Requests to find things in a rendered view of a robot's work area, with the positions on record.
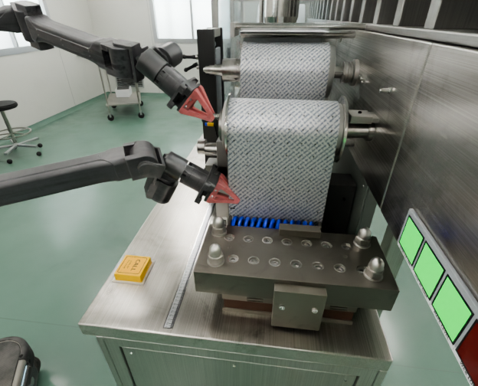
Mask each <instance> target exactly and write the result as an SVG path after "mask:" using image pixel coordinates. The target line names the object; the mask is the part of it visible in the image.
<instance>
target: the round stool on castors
mask: <svg viewBox="0 0 478 386"><path fill-rule="evenodd" d="M17 106H18V103H17V102H15V101H14V100H1V101H0V113H1V115H2V118H3V120H4V121H5V125H6V126H7V129H3V130H0V132H3V131H6V130H8V131H9V133H4V134H0V136H2V135H7V136H6V137H4V138H3V139H0V140H6V139H9V140H10V142H11V143H12V144H13V145H8V146H0V149H6V148H10V149H9V150H7V151H6V152H5V153H4V155H8V154H9V153H10V152H12V151H13V150H14V149H16V148H17V147H31V148H37V147H40V148H41V147H42V144H41V143H38V144H37V145H27V144H26V143H29V142H33V141H35V140H38V139H39V138H38V137H35V138H33V139H29V140H26V141H24V142H20V143H17V140H16V138H19V137H22V136H26V135H27V134H29V133H31V131H32V130H31V128H28V127H15V128H11V126H10V123H9V121H8V118H7V116H6V115H5V111H6V110H11V109H14V108H16V107H17ZM13 129H21V130H18V131H15V132H13V131H12V130H13ZM26 129H29V130H30V131H29V132H27V133H17V132H20V131H23V130H26ZM15 134H21V136H15ZM9 136H11V138H7V137H9Z"/></svg>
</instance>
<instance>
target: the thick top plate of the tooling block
mask: <svg viewBox="0 0 478 386"><path fill-rule="evenodd" d="M226 230H227V233H226V234H225V235H224V236H223V237H215V236H213V235H212V233H211V231H212V224H209V227H208V230H207V233H206V235H205V239H204V242H203V244H202V247H201V251H200V254H199V256H198V260H197V263H196V265H195V268H194V271H193V273H194V279H195V291H196V292H204V293H219V294H227V295H235V296H249V297H257V298H265V299H273V291H274V284H275V283H282V284H290V285H298V286H314V287H322V288H326V292H327V299H326V305H334V306H348V307H356V308H364V309H379V310H386V311H391V310H392V308H393V306H394V304H395V301H396V299H397V297H398V294H399V292H400V290H399V288H398V285H397V283H396V281H395V279H394V276H393V274H392V272H391V269H390V267H389V265H388V262H387V260H386V258H385V255H384V254H383V251H382V249H381V246H380V244H379V242H378V239H377V237H374V236H371V237H372V238H371V241H370V244H371V246H370V248H368V249H362V248H359V247H357V246H355V245H354V243H353V241H354V239H355V236H356V235H353V234H334V233H323V232H321V235H320V238H314V237H294V236H284V235H279V229H272V228H262V227H242V226H231V225H227V227H226ZM212 244H218V245H220V247H221V251H222V253H223V255H224V264H223V265H221V266H220V267H210V266H209V265H208V263H207V259H208V252H209V247H210V246H211V245H212ZM373 257H380V258H382V259H383V261H384V264H385V266H384V269H385V270H384V272H383V280H382V281H380V282H372V281H371V280H368V279H367V278H366V277H365V276H364V273H363V272H364V269H365V268H366V267H367V265H368V263H369V262H370V260H371V259H372V258H373Z"/></svg>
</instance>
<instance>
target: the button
mask: <svg viewBox="0 0 478 386"><path fill-rule="evenodd" d="M151 264H152V261H151V257H142V256H133V255H126V256H125V257H124V259H123V261H122V262H121V264H120V265H119V267H118V268H117V270H116V272H115V273H114V276H115V279H116V280H123V281H131V282H139V283H141V282H142V281H143V279H144V277H145V275H146V273H147V271H148V269H149V268H150V266H151Z"/></svg>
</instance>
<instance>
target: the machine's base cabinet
mask: <svg viewBox="0 0 478 386"><path fill-rule="evenodd" d="M96 338H97V341H98V343H99V345H100V347H101V350H102V352H103V355H104V357H105V359H106V362H107V364H108V365H109V368H110V370H111V372H112V375H113V377H114V380H115V382H116V384H117V386H381V383H382V382H383V380H384V378H385V376H386V374H387V372H388V371H380V370H374V369H367V368H355V367H349V366H342V365H330V364H323V363H317V362H311V361H298V360H292V359H285V358H273V357H267V356H260V355H248V354H241V353H235V352H223V351H216V350H210V349H203V348H191V347H185V346H177V345H166V344H159V343H152V342H141V341H134V340H127V339H115V338H109V337H103V336H96Z"/></svg>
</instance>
